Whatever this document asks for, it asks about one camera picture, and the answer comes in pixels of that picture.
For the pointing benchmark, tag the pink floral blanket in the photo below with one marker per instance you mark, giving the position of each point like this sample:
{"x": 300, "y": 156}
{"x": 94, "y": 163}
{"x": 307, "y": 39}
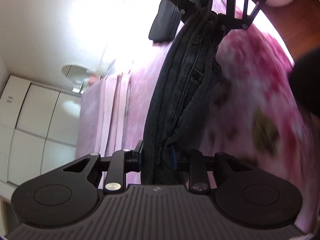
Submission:
{"x": 250, "y": 67}

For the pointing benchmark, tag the dark folded garment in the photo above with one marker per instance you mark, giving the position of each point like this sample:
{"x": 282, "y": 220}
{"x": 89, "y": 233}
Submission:
{"x": 162, "y": 25}

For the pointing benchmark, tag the dark grey denim jeans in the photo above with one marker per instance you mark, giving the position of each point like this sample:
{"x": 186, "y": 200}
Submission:
{"x": 180, "y": 80}

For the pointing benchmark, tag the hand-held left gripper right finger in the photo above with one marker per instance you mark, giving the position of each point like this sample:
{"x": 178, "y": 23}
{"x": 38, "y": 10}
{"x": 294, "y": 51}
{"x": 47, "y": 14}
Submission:
{"x": 174, "y": 160}

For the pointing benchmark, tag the dark cloth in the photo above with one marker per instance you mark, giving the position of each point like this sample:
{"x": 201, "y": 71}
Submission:
{"x": 307, "y": 85}

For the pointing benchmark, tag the white wardrobe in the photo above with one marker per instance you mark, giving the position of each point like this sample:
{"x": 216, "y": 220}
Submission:
{"x": 32, "y": 117}

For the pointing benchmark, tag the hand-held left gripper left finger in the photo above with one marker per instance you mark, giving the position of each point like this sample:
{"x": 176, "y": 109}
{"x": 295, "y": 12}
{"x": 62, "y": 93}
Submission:
{"x": 137, "y": 160}

